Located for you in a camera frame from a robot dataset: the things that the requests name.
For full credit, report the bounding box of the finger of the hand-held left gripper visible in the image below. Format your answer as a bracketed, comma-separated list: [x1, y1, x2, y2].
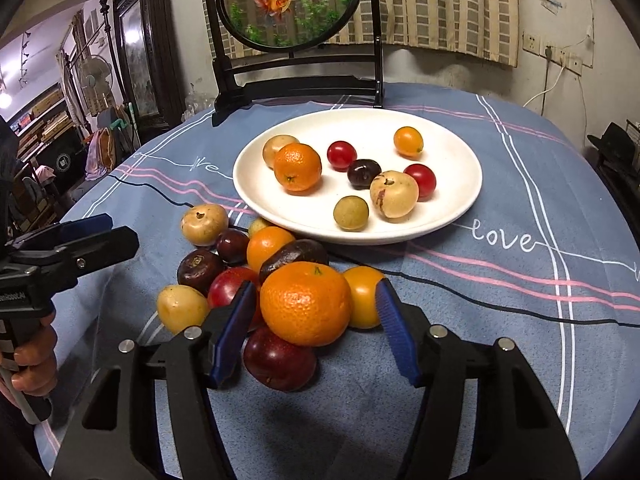
[7, 213, 113, 252]
[10, 226, 140, 286]

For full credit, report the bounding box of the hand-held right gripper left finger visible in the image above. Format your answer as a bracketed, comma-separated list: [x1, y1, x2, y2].
[52, 282, 258, 480]

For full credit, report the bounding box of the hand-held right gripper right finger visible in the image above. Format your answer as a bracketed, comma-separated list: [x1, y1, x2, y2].
[375, 280, 581, 480]

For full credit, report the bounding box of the yellow plum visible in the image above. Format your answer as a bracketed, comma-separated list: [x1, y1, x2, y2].
[341, 266, 388, 330]

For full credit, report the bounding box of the tan round pear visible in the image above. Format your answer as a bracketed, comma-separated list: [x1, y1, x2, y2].
[262, 134, 301, 170]
[156, 284, 211, 335]
[180, 203, 230, 247]

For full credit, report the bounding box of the dark purple mangosteen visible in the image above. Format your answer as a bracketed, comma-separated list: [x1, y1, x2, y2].
[258, 239, 330, 283]
[177, 249, 227, 297]

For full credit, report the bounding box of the orange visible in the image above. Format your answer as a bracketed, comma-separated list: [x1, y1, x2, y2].
[273, 143, 323, 192]
[246, 226, 297, 273]
[259, 261, 353, 348]

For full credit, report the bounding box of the dark purple plum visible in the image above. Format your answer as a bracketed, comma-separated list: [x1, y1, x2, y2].
[215, 228, 251, 266]
[347, 159, 382, 188]

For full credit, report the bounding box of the small olive green plum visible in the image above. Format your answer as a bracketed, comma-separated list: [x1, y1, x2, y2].
[333, 196, 370, 232]

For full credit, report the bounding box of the tan pear with red marks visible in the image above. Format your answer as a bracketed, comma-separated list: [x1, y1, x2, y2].
[369, 170, 420, 220]

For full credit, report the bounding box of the small red plum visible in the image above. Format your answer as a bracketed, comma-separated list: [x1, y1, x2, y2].
[403, 163, 437, 200]
[327, 141, 358, 170]

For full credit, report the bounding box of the white plate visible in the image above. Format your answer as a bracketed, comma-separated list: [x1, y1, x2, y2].
[232, 108, 483, 246]

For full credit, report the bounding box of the small tangerine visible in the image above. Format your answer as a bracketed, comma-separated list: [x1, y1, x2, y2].
[393, 126, 425, 157]

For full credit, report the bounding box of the person's left hand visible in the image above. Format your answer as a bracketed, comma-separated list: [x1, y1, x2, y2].
[10, 312, 58, 395]

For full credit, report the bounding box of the pink cloth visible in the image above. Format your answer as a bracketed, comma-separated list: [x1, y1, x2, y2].
[84, 135, 108, 181]

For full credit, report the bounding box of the orange brown bag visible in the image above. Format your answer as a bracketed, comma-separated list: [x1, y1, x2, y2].
[97, 129, 118, 171]

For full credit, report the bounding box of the blue plaid tablecloth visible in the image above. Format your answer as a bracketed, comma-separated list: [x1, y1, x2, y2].
[30, 82, 640, 480]

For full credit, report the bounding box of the wooden storage shelf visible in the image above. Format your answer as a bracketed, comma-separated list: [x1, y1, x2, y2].
[10, 85, 81, 161]

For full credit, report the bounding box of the standing fan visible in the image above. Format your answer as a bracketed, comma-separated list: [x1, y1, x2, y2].
[80, 55, 113, 136]

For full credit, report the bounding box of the dark framed mirror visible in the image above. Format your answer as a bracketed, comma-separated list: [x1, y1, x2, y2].
[111, 0, 186, 133]

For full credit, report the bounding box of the clear plastic bag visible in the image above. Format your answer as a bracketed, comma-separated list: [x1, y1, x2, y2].
[184, 85, 216, 121]

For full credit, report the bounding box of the black pole stand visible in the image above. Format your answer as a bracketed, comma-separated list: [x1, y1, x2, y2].
[97, 0, 131, 126]

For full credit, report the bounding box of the black desk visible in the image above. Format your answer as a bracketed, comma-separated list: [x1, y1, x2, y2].
[590, 157, 640, 221]

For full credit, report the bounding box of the black hat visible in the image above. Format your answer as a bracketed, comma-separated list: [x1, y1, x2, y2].
[586, 122, 638, 166]

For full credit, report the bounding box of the goldfish screen on black stand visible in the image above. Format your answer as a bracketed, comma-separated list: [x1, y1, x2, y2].
[197, 0, 386, 127]

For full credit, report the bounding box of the beige checked curtain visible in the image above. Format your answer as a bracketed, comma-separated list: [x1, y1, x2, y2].
[200, 0, 521, 68]

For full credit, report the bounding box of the green handled broom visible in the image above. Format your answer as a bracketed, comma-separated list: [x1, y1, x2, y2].
[111, 102, 138, 161]

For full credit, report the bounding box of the white power cable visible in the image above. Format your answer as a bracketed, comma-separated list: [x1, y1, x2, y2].
[522, 47, 566, 111]

